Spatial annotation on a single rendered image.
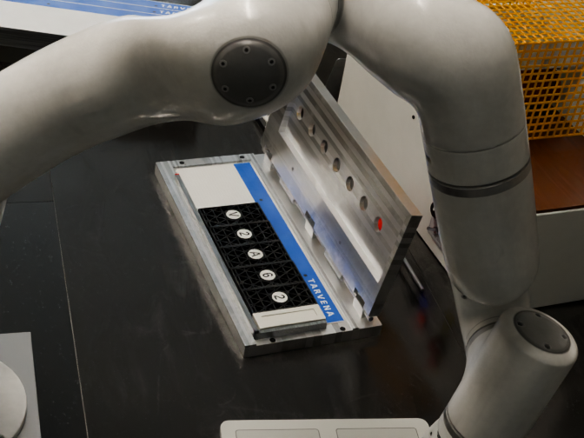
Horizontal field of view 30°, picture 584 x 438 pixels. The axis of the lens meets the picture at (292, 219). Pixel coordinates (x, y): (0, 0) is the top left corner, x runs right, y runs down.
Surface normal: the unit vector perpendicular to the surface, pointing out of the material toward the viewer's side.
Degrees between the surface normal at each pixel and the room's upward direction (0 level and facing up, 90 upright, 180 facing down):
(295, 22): 40
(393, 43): 90
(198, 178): 0
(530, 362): 83
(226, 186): 0
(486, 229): 90
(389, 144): 90
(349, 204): 81
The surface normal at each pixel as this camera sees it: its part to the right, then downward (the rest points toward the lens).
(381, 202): -0.88, -0.02
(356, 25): -0.92, 0.18
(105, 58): -0.48, 0.03
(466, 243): -0.50, 0.57
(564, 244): 0.36, 0.59
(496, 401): -0.47, 0.34
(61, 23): 0.15, -0.80
